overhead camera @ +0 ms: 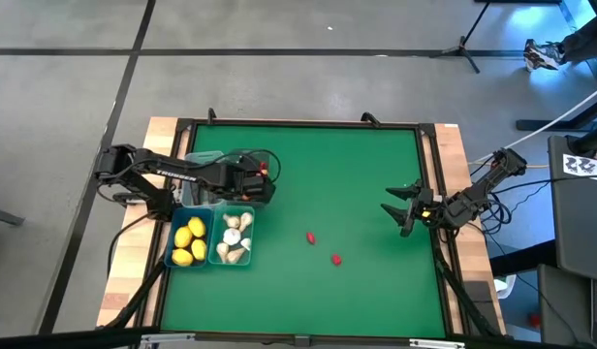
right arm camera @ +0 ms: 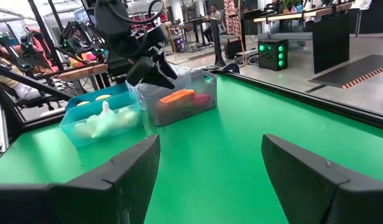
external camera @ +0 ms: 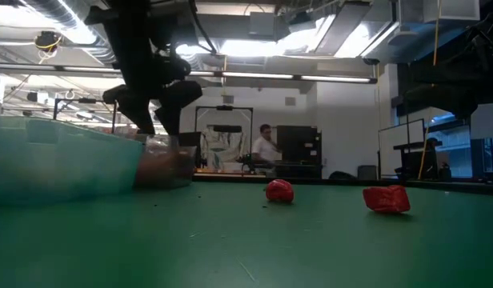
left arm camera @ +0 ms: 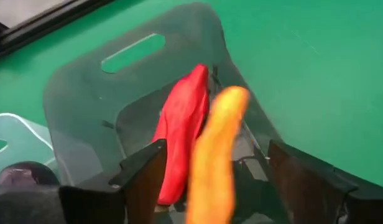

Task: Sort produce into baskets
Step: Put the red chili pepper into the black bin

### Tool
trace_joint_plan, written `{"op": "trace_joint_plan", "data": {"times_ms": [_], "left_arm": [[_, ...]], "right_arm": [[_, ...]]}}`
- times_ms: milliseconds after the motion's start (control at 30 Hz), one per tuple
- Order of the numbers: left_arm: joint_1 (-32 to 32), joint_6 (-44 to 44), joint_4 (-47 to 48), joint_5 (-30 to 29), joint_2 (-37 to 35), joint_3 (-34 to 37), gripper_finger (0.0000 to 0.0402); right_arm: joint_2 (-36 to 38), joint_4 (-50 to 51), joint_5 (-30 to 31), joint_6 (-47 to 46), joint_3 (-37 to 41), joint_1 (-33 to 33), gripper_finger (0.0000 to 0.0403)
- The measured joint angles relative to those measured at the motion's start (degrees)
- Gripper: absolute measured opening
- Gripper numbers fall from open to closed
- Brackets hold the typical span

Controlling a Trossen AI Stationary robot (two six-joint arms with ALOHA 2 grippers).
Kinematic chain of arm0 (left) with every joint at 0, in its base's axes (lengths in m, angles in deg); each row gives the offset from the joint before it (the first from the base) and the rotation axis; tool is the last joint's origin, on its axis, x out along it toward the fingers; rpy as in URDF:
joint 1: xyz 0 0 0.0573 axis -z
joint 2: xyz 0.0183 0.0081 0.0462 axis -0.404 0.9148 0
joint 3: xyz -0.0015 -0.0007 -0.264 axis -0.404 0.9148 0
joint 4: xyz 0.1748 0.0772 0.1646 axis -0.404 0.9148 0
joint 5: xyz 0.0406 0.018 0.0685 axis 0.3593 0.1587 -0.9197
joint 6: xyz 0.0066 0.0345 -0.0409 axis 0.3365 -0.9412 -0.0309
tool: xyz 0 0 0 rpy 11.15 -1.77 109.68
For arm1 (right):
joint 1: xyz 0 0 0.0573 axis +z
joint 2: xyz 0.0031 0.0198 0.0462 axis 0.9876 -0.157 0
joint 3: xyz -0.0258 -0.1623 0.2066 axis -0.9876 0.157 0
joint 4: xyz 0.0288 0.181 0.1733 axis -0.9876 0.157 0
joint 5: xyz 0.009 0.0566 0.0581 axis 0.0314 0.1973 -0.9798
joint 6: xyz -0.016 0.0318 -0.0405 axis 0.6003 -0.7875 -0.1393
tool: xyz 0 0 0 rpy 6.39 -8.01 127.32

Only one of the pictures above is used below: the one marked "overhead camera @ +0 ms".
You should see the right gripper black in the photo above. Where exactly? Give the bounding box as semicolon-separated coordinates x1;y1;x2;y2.
380;178;448;238

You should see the dark grey plastic bin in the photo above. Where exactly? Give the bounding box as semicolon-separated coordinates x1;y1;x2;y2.
224;147;271;208

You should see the clear plastic bin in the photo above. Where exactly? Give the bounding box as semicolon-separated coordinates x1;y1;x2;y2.
181;149;227;209

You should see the teal plastic bin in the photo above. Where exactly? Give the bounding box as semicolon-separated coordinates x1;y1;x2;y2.
207;205;255;267

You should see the blue plastic bin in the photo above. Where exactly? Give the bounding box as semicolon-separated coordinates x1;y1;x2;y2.
165;206;215;269

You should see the black desk leg bar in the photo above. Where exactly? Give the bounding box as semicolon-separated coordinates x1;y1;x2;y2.
489;239;556;277
515;94;597;133

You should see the small white object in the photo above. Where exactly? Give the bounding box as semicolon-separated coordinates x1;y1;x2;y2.
493;274;518;300

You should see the black tripod stand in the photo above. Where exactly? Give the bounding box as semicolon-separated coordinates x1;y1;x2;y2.
427;0;496;75

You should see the dark grey cabinet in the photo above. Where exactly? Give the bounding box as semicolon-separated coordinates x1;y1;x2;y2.
547;134;597;283

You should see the white paper number tag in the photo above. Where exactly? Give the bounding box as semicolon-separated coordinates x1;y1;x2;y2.
562;152;597;182

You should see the dark grey box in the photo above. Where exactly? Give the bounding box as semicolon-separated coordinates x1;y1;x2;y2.
537;264;597;349

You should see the person's shoe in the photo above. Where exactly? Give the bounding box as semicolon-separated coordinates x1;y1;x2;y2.
522;39;567;73

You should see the person's leg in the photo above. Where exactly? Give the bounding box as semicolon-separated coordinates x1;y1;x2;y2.
558;16;597;64

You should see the dark furniture foot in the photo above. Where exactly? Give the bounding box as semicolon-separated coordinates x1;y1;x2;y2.
0;205;26;227

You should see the black table frame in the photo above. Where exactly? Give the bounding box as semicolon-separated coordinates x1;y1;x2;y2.
133;115;469;340

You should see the black cable bundle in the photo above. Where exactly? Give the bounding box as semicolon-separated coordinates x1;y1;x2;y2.
467;176;571;243

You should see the black diagonal frame strut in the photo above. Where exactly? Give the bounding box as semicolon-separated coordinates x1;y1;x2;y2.
433;237;501;338
104;259;168;331

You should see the silver metal bracket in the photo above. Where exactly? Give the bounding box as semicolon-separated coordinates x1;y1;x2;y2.
408;338;467;349
140;332;197;348

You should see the black arm base cable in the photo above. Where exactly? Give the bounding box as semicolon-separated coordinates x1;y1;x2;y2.
107;212;150;278

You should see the white cable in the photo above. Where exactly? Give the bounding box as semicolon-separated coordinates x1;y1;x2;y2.
467;80;597;166

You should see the black frame crossbar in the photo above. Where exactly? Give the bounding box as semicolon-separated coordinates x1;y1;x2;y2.
0;325;597;349

